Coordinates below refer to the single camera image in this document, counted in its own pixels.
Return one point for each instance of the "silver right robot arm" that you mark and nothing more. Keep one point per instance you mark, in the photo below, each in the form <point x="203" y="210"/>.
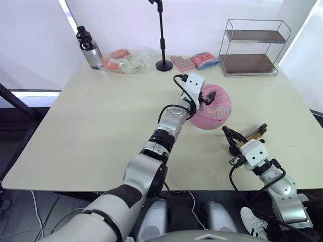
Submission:
<point x="285" y="191"/>

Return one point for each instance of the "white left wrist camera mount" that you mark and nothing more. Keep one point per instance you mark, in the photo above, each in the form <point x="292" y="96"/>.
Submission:
<point x="193" y="84"/>

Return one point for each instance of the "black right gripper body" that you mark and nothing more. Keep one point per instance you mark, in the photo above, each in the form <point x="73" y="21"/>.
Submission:
<point x="235" y="149"/>

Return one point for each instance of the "white sneaker black stripes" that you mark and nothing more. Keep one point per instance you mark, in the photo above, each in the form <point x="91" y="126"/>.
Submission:
<point x="253" y="223"/>

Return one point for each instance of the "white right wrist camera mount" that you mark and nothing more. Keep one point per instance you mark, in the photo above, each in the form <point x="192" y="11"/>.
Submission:
<point x="253" y="152"/>

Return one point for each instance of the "grey robot torso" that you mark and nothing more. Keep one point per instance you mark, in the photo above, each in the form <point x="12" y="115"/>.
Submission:
<point x="204" y="237"/>

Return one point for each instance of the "pink and blue package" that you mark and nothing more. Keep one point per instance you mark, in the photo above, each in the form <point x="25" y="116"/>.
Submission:
<point x="204" y="60"/>

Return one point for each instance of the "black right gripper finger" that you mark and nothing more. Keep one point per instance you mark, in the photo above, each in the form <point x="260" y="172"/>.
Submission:
<point x="236" y="134"/>
<point x="230" y="137"/>

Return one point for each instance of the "pink ball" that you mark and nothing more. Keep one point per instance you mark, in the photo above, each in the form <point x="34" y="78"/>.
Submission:
<point x="214" y="112"/>

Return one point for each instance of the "clear water bottle black lid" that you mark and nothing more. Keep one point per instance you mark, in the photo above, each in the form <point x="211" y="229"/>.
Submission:
<point x="90" y="50"/>

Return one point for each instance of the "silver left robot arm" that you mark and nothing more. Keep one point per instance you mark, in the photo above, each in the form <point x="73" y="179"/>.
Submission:
<point x="143" y="171"/>

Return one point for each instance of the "black microphone stand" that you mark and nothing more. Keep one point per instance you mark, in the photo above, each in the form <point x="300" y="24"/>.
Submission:
<point x="163" y="45"/>

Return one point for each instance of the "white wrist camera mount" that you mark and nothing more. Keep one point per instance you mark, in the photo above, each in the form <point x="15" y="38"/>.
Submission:
<point x="193" y="84"/>
<point x="253" y="152"/>

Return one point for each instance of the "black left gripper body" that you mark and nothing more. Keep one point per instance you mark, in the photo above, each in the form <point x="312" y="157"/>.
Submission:
<point x="205" y="99"/>

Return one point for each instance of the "clear plastic bag orange items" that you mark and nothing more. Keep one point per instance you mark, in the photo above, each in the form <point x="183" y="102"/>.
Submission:
<point x="126" y="61"/>

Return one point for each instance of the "black metal frame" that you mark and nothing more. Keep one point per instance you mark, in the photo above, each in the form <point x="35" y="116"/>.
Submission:
<point x="17" y="106"/>

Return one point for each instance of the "gold and black hand pump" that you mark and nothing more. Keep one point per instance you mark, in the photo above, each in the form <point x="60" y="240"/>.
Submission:
<point x="255" y="135"/>

